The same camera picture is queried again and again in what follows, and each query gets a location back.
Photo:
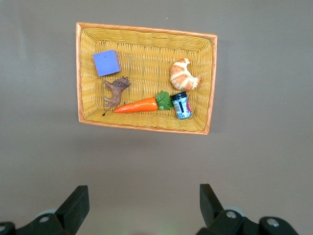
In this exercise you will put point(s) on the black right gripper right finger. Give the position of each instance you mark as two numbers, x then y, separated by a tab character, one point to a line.
232	225

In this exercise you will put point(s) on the toy croissant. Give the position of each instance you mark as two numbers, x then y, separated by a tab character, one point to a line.
182	76

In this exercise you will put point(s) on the orange toy carrot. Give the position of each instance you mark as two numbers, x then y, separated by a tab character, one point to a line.
139	106

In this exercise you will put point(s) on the purple foam cube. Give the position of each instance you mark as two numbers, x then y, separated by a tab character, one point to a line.
106	63

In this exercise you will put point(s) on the yellow basket with orange rim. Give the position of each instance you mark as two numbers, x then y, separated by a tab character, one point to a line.
146	54

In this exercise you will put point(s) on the brown toy lion figure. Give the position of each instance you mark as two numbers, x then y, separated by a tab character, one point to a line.
117	90

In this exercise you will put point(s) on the brown table cover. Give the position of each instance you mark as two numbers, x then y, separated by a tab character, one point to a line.
36	147

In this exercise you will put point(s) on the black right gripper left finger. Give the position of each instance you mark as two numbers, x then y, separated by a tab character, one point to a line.
49	225

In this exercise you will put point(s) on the small blue printed can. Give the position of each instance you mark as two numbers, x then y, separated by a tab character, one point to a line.
182	106

